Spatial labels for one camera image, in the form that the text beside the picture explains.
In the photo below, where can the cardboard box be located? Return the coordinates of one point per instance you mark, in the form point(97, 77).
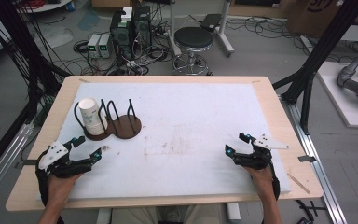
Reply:
point(317, 17)

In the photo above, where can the white board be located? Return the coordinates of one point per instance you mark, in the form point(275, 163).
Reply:
point(341, 105)

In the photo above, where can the white table leg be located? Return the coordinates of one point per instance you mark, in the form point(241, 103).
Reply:
point(104, 216)
point(233, 211)

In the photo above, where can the thin wooden stick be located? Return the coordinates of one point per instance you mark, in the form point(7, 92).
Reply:
point(298, 183)

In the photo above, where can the black tape piece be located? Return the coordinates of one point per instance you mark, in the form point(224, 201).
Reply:
point(307, 158)

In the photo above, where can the aluminium rail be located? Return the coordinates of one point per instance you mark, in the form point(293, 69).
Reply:
point(3, 168)
point(317, 174)

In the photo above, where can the white table mat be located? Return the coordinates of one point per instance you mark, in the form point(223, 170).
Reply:
point(183, 130)

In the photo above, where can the grey power supply unit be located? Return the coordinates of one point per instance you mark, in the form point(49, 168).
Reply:
point(105, 46)
point(93, 46)

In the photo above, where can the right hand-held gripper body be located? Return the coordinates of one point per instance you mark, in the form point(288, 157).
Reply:
point(254, 158)

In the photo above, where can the black computer tower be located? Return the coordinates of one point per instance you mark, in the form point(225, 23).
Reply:
point(142, 26)
point(121, 35)

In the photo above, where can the person's right hand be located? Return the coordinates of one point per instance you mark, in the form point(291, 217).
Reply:
point(262, 179)

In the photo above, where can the white paper cup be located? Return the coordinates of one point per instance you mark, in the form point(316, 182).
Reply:
point(90, 116)

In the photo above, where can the black round stool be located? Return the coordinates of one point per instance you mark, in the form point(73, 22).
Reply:
point(193, 37)

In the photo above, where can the white round table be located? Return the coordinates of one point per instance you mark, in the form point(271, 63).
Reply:
point(43, 6)

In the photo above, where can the black flat device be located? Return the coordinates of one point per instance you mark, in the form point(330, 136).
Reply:
point(210, 21)

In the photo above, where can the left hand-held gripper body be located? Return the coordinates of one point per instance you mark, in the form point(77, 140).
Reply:
point(59, 165)

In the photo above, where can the blue tape roll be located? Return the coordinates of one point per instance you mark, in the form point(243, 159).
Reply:
point(70, 6)

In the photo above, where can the person's left hand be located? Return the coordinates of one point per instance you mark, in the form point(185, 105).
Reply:
point(60, 186)

